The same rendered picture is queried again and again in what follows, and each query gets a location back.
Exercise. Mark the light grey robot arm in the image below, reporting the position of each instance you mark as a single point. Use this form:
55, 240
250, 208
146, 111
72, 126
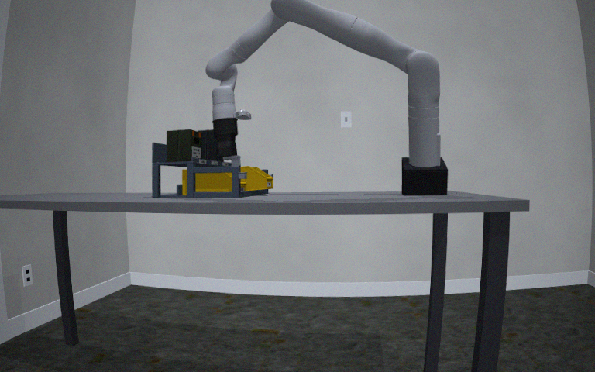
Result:
421, 67

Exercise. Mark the yellow storage bin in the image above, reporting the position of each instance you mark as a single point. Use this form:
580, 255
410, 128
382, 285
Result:
211, 182
257, 179

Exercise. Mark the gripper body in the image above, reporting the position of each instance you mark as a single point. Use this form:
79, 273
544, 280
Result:
224, 122

